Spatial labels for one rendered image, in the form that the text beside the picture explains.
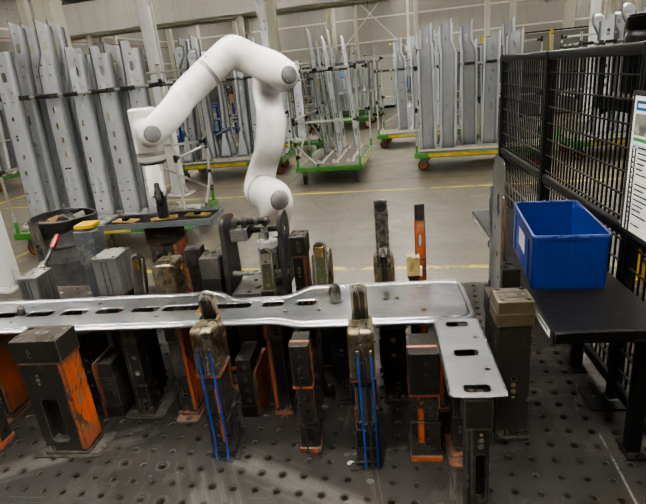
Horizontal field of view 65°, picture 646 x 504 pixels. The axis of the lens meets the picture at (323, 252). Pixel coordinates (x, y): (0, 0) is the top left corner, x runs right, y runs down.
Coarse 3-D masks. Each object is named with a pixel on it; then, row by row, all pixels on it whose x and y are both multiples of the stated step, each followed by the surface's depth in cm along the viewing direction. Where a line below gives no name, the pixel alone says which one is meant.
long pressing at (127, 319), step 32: (320, 288) 137; (384, 288) 133; (416, 288) 131; (448, 288) 129; (0, 320) 137; (32, 320) 135; (64, 320) 133; (96, 320) 131; (128, 320) 129; (160, 320) 127; (192, 320) 126; (224, 320) 125; (256, 320) 123; (288, 320) 121; (320, 320) 119; (384, 320) 117; (416, 320) 116
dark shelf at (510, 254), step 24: (480, 216) 175; (528, 288) 118; (624, 288) 114; (552, 312) 106; (576, 312) 105; (600, 312) 104; (624, 312) 104; (552, 336) 100; (576, 336) 99; (600, 336) 98; (624, 336) 98
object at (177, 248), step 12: (156, 228) 159; (168, 228) 158; (180, 228) 163; (156, 240) 160; (168, 240) 160; (180, 240) 164; (156, 252) 162; (168, 252) 162; (180, 252) 163; (192, 288) 172
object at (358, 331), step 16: (352, 320) 108; (368, 320) 108; (352, 336) 104; (368, 336) 103; (352, 352) 105; (368, 352) 104; (352, 368) 106; (368, 368) 106; (368, 384) 108; (368, 400) 108; (368, 416) 109; (368, 432) 112; (368, 448) 114; (384, 448) 119; (352, 464) 115; (368, 464) 114
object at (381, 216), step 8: (376, 200) 135; (384, 200) 134; (376, 208) 132; (384, 208) 132; (376, 216) 135; (384, 216) 136; (376, 224) 136; (384, 224) 136; (376, 232) 136; (384, 232) 137; (376, 240) 136; (384, 240) 137; (376, 248) 137
